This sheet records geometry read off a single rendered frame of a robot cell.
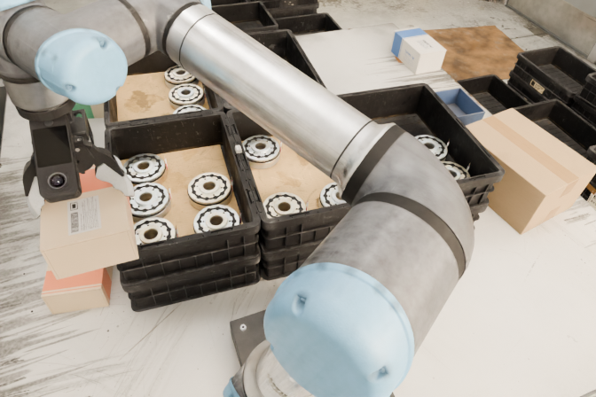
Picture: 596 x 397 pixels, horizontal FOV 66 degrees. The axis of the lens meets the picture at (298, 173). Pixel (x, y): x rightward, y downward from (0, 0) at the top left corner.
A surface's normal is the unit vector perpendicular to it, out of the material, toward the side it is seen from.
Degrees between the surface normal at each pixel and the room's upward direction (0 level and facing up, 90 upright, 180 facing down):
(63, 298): 90
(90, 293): 90
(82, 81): 90
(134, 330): 0
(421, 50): 0
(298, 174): 0
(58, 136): 29
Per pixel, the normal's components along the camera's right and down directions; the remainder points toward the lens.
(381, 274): 0.18, -0.57
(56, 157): 0.25, -0.31
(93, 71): 0.80, 0.45
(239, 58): -0.09, -0.28
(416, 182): -0.11, -0.75
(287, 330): -0.57, 0.50
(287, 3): 0.36, 0.67
